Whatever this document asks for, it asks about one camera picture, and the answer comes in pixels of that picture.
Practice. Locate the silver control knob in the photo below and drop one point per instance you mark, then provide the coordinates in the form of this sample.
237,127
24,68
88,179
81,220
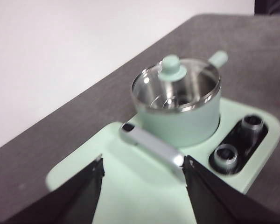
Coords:
252,126
226,156

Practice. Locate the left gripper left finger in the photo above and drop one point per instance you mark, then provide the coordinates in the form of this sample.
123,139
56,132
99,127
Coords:
67,200

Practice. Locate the glass lid with green knob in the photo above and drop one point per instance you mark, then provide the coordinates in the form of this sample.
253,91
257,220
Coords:
170,67

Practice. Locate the mint green breakfast machine base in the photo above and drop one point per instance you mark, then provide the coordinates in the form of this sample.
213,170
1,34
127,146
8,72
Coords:
266,149

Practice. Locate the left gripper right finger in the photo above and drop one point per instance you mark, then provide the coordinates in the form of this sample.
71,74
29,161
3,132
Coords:
214,200

